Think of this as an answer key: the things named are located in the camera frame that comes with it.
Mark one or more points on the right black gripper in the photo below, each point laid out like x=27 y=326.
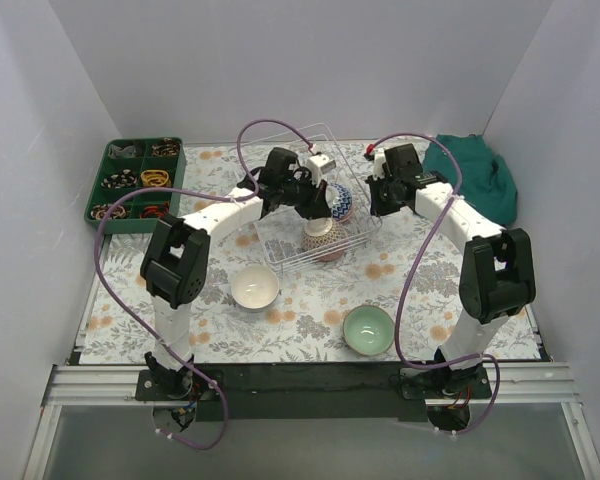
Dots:
x=376 y=187

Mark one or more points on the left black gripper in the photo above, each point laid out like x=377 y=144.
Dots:
x=315 y=201

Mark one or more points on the white wire dish rack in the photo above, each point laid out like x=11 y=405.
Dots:
x=281 y=231

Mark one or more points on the blue white patterned bowl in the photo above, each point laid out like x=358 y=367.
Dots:
x=340 y=200

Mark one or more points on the brown geometric patterned bowl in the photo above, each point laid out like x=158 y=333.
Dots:
x=321 y=233

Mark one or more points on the red patterned bowl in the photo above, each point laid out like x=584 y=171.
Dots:
x=331 y=255

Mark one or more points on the plain white bowl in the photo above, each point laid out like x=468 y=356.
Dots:
x=255 y=287

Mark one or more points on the mint green bowl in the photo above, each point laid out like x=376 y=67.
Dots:
x=368 y=330

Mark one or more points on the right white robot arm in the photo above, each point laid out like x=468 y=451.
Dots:
x=497 y=274

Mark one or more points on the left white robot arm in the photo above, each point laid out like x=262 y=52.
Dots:
x=175 y=264

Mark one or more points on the floral table mat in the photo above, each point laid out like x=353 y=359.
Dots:
x=399 y=269

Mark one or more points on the green folded cloth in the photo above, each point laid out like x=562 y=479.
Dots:
x=487 y=183

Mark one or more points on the brown patterned rolled tie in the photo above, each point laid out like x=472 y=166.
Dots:
x=166 y=147

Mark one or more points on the orange navy rolled tie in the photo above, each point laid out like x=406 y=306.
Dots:
x=154 y=211

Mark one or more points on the yellow rolled tie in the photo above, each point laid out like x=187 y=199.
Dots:
x=155 y=178

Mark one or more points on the green compartment tray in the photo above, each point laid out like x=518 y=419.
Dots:
x=137 y=197

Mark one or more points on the black white rolled tie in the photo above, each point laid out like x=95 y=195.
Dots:
x=123 y=179

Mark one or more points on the grey rolled cloth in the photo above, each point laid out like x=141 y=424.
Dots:
x=116 y=151

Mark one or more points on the dark floral rolled tie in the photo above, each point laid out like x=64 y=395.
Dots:
x=107 y=213

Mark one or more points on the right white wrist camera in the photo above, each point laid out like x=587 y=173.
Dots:
x=377 y=157

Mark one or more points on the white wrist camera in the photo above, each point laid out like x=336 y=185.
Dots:
x=319 y=164
x=377 y=157

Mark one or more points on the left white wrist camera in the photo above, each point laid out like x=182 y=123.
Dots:
x=319 y=164

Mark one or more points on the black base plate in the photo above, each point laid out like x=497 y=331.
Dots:
x=276 y=406

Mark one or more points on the aluminium frame rail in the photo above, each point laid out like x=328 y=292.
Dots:
x=521 y=382

